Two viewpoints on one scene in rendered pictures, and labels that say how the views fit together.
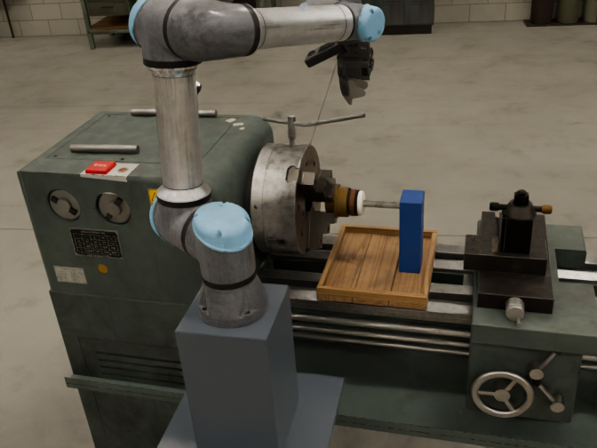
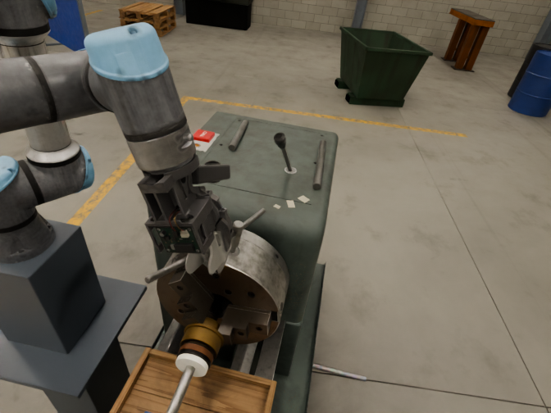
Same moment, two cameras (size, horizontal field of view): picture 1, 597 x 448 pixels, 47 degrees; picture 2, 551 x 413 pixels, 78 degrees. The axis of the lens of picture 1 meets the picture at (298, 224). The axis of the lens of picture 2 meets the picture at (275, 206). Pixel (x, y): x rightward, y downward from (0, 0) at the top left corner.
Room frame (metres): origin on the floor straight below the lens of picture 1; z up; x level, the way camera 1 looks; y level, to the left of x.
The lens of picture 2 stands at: (1.78, -0.54, 1.79)
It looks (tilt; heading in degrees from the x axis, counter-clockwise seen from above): 37 degrees down; 81
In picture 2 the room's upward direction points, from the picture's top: 7 degrees clockwise
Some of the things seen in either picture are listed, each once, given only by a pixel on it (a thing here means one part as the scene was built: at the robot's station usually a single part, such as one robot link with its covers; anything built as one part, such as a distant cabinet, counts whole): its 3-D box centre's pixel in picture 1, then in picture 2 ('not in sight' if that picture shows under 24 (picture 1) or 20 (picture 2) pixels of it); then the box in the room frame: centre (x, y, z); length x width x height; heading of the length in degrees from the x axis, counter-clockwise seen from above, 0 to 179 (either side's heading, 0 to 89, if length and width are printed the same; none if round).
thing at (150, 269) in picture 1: (162, 200); (255, 204); (1.85, 0.40, 1.06); 0.59 x 0.48 x 0.39; 74
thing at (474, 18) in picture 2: not in sight; (462, 38); (6.85, 7.61, 0.50); 1.61 x 0.44 x 1.00; 80
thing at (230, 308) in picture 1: (231, 288); (15, 228); (1.22, 0.15, 1.15); 0.15 x 0.15 x 0.10
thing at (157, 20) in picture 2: not in sight; (149, 18); (-0.19, 8.08, 0.22); 1.25 x 0.86 x 0.44; 83
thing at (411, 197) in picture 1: (411, 231); not in sight; (1.66, -0.31, 1.00); 0.08 x 0.06 x 0.23; 164
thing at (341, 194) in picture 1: (342, 202); (201, 342); (1.72, -0.13, 1.08); 0.09 x 0.09 x 0.09; 74
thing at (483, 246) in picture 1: (504, 253); not in sight; (1.51, -0.53, 1.00); 0.20 x 0.10 x 0.05; 74
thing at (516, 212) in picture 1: (520, 207); not in sight; (1.50, -0.56, 1.13); 0.08 x 0.08 x 0.03
